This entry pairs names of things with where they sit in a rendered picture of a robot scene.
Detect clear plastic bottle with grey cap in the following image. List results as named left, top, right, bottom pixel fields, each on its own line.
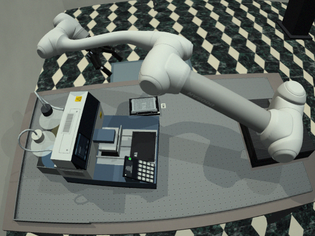
left=31, top=129, right=56, bottom=168

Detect clear plastic bottle with black cap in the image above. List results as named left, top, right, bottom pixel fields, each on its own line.
left=39, top=104, right=63, bottom=136

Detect grey curved hose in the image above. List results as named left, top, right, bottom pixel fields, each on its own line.
left=34, top=91, right=63, bottom=111

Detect white and black benchtop lab machine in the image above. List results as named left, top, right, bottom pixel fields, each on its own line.
left=51, top=91, right=159, bottom=189

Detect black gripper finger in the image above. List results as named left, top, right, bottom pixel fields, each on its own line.
left=87, top=48, right=112, bottom=77
left=98, top=46, right=123, bottom=62

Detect black rectangular frame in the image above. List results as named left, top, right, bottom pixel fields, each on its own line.
left=129, top=96, right=160, bottom=116

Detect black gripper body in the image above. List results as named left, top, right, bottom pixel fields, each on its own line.
left=86, top=48, right=102, bottom=55

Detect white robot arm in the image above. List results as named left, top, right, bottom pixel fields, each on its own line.
left=37, top=13, right=306, bottom=163

